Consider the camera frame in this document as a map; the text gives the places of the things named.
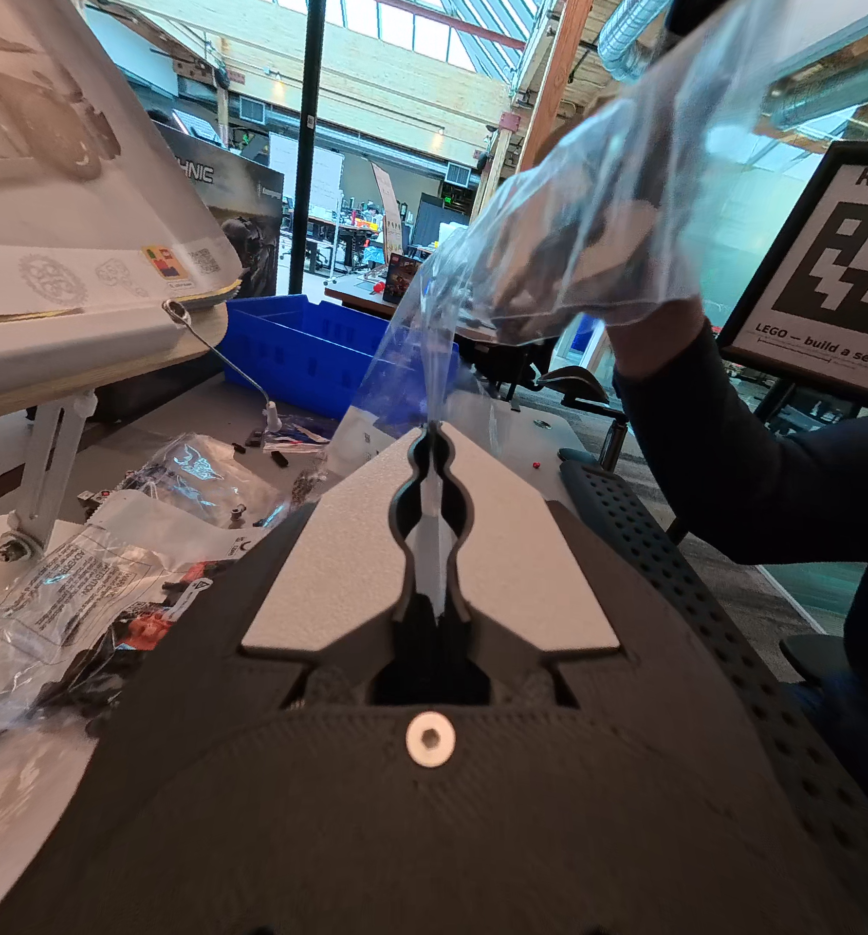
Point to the brown cardboard sheet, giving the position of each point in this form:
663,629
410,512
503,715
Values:
388,204

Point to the black framed marker sign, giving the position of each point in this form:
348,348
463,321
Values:
806,329

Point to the person's right hand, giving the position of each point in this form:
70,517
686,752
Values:
638,241

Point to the small bag of blue parts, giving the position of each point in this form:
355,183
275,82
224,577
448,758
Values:
295,435

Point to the small lego set box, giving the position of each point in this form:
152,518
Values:
403,277

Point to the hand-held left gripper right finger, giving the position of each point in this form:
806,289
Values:
543,584

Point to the black office chair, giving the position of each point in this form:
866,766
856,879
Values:
572,383

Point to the clear plastic bag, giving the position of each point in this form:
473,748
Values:
645,131

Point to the black sign stand pole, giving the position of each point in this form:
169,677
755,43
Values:
770,409

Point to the white board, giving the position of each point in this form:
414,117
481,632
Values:
317,175

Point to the grey lego piece with red pin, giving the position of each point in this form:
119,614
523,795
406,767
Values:
96,501

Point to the clear bag of pale parts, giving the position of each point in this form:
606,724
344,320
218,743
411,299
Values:
185,467

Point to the black steel column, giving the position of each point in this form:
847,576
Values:
308,146

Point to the lego instruction booklet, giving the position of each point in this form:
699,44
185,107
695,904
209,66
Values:
76,219

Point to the wooden office desk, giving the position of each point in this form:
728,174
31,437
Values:
353,296

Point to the silver ventilation duct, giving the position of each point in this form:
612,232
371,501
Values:
627,40
828,95

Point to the black lego set box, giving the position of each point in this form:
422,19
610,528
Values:
251,219

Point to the blue plastic bin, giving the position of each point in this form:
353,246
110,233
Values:
295,350

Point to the wooden post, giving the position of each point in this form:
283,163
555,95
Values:
558,73

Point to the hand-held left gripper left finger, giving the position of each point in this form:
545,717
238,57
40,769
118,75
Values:
317,584

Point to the person's right forearm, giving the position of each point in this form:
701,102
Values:
733,453

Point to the black perforated board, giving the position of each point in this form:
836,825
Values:
678,584

